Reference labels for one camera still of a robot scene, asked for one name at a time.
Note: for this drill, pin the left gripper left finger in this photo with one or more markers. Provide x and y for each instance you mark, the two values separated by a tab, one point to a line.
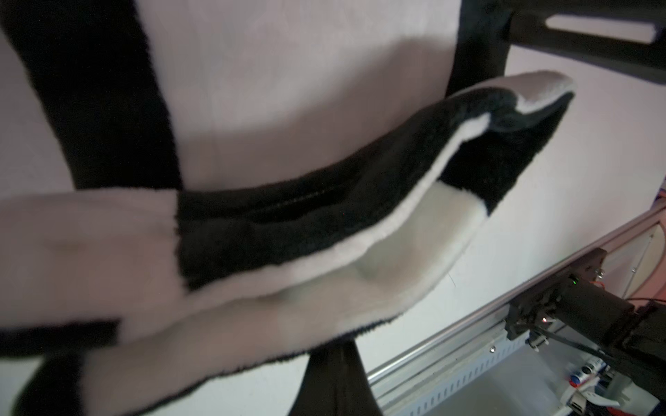
335	384

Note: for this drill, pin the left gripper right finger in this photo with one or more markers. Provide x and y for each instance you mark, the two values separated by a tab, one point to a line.
487	30

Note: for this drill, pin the black white checkered pillowcase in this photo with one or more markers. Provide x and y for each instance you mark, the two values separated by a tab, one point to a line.
250	181

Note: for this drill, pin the aluminium rail front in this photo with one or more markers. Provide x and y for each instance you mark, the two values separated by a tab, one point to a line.
454	344

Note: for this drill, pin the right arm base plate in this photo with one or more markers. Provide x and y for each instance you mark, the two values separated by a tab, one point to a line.
630	339

